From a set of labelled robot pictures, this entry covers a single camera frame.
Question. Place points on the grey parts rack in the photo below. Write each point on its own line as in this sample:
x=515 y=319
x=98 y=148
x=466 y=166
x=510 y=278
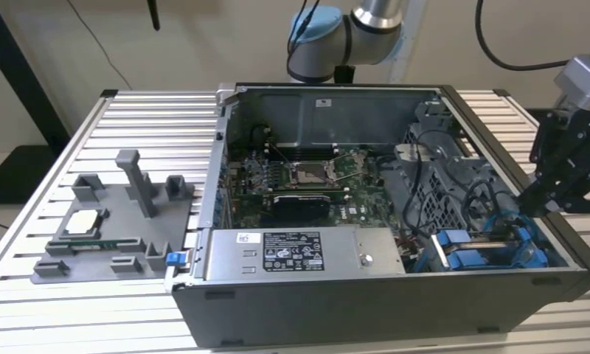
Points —
x=117 y=206

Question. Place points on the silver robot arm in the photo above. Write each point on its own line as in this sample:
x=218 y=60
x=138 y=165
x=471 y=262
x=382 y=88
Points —
x=373 y=22

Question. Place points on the green motherboard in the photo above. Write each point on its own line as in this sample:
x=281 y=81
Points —
x=256 y=173

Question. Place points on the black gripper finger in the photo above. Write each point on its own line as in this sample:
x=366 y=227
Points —
x=579 y=201
x=538 y=147

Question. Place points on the silver power supply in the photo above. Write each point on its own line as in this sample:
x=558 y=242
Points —
x=226 y=254

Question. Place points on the black stand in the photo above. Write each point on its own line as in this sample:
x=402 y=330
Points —
x=14 y=173

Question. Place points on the black RAM slot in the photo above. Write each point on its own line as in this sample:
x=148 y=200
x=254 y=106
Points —
x=305 y=152
x=305 y=190
x=305 y=144
x=305 y=156
x=305 y=148

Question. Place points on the CPU socket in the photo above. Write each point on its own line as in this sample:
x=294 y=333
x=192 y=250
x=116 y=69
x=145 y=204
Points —
x=306 y=173

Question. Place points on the green RAM stick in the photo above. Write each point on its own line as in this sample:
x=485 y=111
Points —
x=114 y=243

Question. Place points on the black PC case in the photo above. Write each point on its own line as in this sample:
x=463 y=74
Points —
x=324 y=313

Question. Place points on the silver CPU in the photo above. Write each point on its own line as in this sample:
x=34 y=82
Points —
x=82 y=222

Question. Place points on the blue case latch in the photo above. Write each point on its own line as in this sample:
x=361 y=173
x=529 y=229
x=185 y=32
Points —
x=174 y=257

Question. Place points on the grey metal disk bay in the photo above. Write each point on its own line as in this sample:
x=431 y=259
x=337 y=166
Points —
x=422 y=199

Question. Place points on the black graphics card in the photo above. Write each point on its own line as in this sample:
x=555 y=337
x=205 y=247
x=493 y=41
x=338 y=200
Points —
x=300 y=210

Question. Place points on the black hanging rod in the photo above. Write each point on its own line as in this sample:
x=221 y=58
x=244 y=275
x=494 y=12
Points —
x=153 y=14

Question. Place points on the thin metal locking lever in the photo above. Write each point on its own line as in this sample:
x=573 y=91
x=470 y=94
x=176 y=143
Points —
x=281 y=152

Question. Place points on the hard disk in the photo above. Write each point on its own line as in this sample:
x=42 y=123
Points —
x=449 y=237
x=459 y=262

